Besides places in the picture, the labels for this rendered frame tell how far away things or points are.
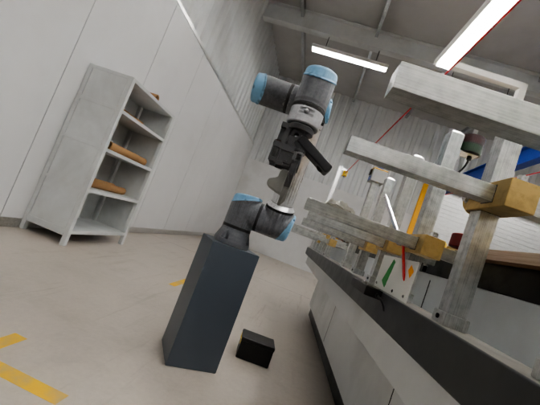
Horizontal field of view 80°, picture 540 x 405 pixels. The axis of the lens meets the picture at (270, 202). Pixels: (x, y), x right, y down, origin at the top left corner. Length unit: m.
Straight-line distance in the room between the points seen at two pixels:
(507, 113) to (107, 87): 3.12
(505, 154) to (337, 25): 6.67
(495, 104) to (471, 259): 0.36
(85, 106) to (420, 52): 5.85
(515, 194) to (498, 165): 0.10
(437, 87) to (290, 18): 7.04
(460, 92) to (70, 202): 3.04
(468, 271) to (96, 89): 3.12
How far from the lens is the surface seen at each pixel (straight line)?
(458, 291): 0.69
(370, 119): 9.69
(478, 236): 0.70
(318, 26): 7.27
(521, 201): 0.66
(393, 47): 7.19
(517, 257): 0.91
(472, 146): 1.00
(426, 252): 0.85
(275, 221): 1.59
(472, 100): 0.39
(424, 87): 0.38
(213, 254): 1.55
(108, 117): 3.19
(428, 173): 0.63
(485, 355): 0.54
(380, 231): 0.85
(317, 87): 0.88
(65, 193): 3.24
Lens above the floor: 0.75
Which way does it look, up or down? 4 degrees up
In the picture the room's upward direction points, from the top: 21 degrees clockwise
